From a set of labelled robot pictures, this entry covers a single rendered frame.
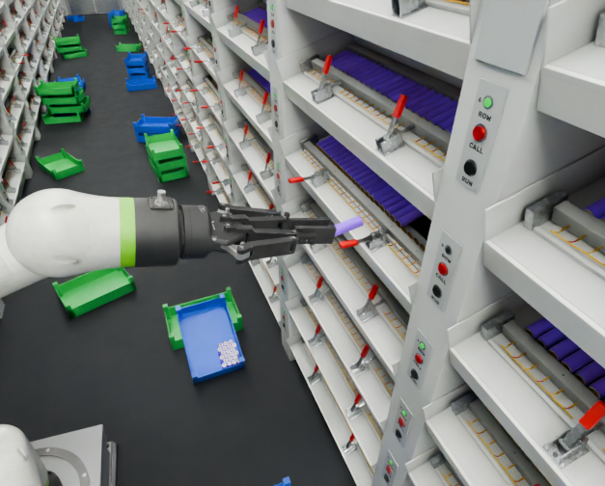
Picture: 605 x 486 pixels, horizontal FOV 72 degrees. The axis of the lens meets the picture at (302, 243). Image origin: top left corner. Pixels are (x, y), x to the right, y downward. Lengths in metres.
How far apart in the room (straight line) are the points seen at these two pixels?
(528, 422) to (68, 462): 1.00
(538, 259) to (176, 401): 1.41
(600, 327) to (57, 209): 0.58
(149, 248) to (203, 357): 1.23
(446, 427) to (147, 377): 1.25
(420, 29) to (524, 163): 0.21
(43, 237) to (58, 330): 1.59
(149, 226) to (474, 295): 0.44
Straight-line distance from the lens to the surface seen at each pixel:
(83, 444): 1.26
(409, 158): 0.69
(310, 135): 1.17
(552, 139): 0.53
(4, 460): 1.01
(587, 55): 0.48
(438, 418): 0.84
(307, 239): 0.64
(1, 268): 0.70
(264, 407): 1.64
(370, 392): 1.08
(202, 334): 1.79
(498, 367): 0.67
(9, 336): 2.21
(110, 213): 0.56
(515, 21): 0.49
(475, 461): 0.82
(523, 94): 0.48
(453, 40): 0.56
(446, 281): 0.62
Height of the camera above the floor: 1.39
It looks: 37 degrees down
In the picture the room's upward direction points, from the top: straight up
